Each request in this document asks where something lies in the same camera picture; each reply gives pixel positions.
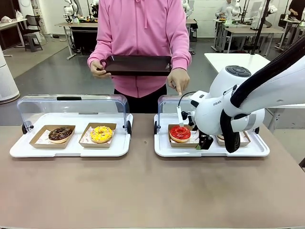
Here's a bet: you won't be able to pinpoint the white display case base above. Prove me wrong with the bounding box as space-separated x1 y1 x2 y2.
9 112 133 158
153 113 271 157

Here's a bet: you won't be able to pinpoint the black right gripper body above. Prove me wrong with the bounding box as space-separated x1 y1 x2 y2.
196 130 214 151

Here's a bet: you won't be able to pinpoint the black trousers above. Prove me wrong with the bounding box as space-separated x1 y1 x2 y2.
113 83 168 114

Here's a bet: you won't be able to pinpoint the smiley print paper liner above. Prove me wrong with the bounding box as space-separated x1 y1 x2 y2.
169 130 200 144
38 130 73 144
81 126 116 144

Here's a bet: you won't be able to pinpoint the black cable sleeve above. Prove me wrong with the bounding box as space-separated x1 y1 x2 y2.
219 42 305 154

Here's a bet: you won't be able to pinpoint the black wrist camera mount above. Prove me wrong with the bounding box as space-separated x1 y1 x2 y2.
182 111 197 127

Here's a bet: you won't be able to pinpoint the thin black cable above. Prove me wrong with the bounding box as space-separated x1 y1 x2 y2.
177 92 197 108

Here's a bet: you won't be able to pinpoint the person's left hand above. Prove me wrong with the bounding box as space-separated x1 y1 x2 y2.
166 68 191 96

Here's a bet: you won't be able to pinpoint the clear display case lid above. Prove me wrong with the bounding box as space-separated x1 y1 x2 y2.
16 94 132 135
154 94 200 134

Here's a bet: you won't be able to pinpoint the white square table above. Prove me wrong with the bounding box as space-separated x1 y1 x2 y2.
204 52 272 75

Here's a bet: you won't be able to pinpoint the white top side table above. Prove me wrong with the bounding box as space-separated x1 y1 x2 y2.
0 18 28 58

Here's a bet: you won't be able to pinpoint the grey plastic stool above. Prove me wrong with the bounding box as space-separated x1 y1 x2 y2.
22 33 44 52

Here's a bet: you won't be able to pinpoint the person's right forearm pink sleeve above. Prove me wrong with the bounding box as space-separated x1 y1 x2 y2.
87 44 108 69

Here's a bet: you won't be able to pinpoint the person's left forearm pink sleeve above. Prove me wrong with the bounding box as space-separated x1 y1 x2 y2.
170 44 193 72

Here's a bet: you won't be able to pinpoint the person's right hand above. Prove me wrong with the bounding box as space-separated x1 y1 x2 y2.
90 61 112 79

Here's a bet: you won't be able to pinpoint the dark brown serving tray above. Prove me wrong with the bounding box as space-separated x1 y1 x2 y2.
100 55 173 77

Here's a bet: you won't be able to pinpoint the background person in black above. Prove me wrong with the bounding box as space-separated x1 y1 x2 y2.
287 0 305 29

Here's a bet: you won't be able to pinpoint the white cylindrical air purifier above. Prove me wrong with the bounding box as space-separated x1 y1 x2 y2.
0 45 21 104

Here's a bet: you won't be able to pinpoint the red glazed donut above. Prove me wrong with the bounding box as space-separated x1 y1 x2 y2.
169 125 192 144

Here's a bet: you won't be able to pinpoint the grey lab desk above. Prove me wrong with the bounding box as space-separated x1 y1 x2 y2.
223 25 285 54
54 22 100 60

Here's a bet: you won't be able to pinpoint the chocolate sprinkled donut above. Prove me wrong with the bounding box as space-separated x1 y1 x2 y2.
48 127 73 144

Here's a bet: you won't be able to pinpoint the yellow sprinkled donut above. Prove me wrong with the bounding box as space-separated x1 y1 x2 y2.
90 125 113 144

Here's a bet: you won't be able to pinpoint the black camera stand pole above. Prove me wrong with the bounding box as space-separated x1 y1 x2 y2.
249 0 271 56

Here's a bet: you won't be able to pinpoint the pink hoodie torso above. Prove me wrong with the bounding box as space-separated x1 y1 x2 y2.
94 0 192 98

